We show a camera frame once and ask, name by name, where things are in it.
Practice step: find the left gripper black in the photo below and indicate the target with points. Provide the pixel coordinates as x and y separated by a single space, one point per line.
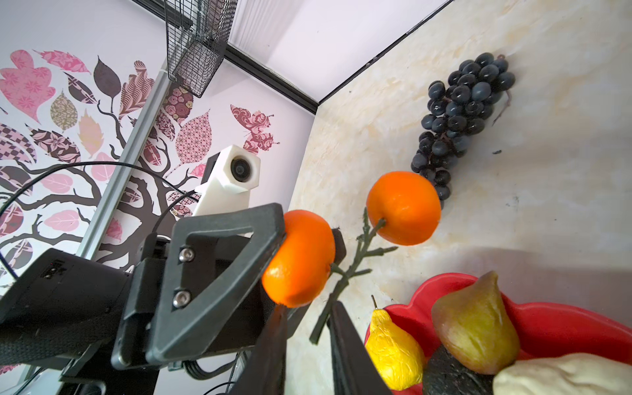
212 302

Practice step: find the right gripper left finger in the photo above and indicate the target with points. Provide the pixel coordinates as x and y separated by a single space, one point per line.
265 371

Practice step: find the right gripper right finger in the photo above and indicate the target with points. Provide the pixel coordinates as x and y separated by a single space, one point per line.
352 369

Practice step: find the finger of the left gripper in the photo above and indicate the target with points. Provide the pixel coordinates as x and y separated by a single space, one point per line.
338 247

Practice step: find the orange kumquat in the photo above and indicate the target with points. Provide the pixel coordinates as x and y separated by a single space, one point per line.
409 205
301 267

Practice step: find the small yellow fruit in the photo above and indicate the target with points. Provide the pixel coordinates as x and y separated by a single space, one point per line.
396 355

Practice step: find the dark avocado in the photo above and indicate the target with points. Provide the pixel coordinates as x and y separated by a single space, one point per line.
445 375

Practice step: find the brown round fruit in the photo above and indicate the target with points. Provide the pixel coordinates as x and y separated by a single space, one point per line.
474 327

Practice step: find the cream pear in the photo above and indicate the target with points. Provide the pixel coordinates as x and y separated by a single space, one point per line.
579 373

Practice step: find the black grape bunch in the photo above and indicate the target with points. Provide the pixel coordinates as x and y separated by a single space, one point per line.
474 96

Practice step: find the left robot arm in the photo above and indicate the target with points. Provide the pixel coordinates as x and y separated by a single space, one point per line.
63 313

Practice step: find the aluminium rail left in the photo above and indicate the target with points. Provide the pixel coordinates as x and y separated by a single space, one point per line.
123 169

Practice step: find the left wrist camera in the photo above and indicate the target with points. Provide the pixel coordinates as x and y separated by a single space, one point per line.
230 176

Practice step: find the black wire basket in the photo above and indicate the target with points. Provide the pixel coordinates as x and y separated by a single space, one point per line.
197 35

